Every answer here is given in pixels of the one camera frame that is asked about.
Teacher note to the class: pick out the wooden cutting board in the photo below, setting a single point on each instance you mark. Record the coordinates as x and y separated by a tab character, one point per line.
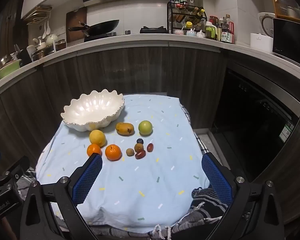
72	20

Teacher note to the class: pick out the black wok pan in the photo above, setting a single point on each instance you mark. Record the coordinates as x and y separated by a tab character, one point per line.
96	29

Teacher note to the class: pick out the black oven appliance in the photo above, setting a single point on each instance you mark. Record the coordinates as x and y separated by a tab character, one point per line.
254	119

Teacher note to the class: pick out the dark blueberry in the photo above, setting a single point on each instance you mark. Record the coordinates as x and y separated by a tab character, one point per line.
139	141

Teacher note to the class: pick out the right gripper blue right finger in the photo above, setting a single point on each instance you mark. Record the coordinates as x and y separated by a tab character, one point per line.
220	178

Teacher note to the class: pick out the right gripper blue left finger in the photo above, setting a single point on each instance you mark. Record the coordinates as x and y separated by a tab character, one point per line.
84	177

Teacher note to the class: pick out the yellow lemon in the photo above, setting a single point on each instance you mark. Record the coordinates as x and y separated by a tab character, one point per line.
97	137

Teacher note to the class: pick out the brown longan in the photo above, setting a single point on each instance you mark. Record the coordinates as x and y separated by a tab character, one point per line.
130	152
138	147

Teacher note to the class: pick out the green apple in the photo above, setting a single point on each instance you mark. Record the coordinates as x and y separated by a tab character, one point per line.
145	128

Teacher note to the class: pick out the small orange tangerine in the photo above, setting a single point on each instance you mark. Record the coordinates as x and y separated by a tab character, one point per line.
93	148

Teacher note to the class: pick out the black microwave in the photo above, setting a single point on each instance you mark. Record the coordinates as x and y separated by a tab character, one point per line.
286	39

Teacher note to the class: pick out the green bowl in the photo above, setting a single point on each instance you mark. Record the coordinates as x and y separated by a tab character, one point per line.
9	68

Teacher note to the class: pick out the light blue patterned cloth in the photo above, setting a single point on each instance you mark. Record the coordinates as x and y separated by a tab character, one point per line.
134	194

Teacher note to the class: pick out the black spice rack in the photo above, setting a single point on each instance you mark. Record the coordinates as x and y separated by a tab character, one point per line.
181	15

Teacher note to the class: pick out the yellow orange mango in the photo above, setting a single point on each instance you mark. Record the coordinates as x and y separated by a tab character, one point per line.
124	128

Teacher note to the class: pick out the large orange tangerine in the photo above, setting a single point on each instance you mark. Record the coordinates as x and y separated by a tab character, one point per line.
113	152

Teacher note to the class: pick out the large red grape tomato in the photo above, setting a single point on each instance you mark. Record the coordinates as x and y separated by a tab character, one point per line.
140	154

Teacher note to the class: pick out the red label sauce bottle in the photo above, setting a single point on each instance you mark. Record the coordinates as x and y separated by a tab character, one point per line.
228	30

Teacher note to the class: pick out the white teapot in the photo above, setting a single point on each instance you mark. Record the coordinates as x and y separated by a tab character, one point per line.
51	39

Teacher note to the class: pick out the white scalloped ceramic bowl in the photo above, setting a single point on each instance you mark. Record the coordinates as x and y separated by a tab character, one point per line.
93	111

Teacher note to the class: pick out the small red grape tomato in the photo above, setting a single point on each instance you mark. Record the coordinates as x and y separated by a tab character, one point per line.
150	147

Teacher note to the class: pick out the white rice cooker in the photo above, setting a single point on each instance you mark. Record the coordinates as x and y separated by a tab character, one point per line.
266	22

